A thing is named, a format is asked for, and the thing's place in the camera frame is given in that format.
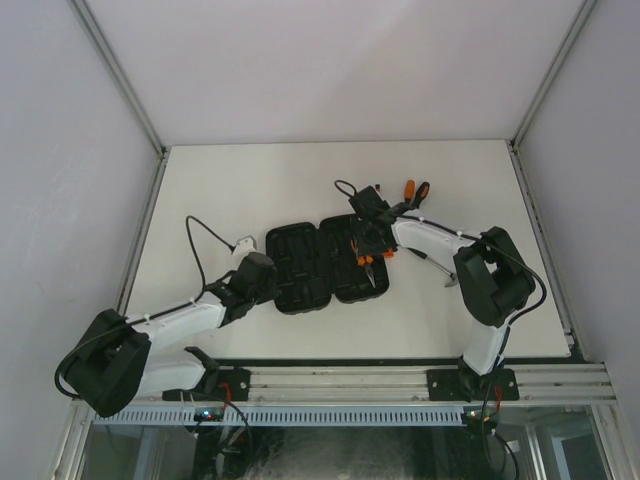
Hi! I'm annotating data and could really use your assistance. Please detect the orange black needle-nose pliers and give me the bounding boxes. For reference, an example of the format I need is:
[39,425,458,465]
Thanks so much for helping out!
[350,239,376,288]

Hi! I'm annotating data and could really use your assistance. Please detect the black handled long tool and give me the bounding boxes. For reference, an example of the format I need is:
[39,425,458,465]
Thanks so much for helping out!
[409,248,458,288]

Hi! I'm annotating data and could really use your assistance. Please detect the black orange handled screwdriver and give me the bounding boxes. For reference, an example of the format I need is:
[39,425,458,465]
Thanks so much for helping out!
[412,181,431,209]

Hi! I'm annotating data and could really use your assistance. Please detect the black plastic tool case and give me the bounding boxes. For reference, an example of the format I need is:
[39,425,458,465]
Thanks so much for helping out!
[265,214,390,315]

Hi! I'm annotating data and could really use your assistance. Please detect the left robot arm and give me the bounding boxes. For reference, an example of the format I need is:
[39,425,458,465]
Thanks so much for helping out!
[54,251,277,417]

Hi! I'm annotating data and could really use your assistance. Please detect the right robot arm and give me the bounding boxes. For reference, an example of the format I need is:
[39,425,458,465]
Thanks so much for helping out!
[347,186,543,399]

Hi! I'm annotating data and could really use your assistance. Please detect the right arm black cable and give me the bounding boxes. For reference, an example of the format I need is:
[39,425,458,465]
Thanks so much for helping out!
[333,179,549,466]

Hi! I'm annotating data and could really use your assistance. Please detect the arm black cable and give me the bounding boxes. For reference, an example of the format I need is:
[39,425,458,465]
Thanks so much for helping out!
[333,179,549,466]
[54,215,239,401]

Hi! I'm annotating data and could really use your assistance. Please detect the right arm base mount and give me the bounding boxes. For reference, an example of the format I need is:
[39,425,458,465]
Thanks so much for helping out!
[426,366,520,402]

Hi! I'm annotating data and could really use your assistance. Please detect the grey slotted cable duct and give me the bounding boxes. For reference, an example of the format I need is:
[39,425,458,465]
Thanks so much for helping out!
[94,405,464,427]

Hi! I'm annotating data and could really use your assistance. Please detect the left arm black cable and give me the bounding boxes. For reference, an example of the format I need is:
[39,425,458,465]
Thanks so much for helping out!
[54,215,239,401]

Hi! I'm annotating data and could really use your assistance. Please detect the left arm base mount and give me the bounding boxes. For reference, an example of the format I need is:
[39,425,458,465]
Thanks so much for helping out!
[162,346,251,402]

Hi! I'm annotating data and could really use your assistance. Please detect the aluminium frame rail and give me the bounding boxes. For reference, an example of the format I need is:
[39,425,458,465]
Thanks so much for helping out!
[71,363,618,404]

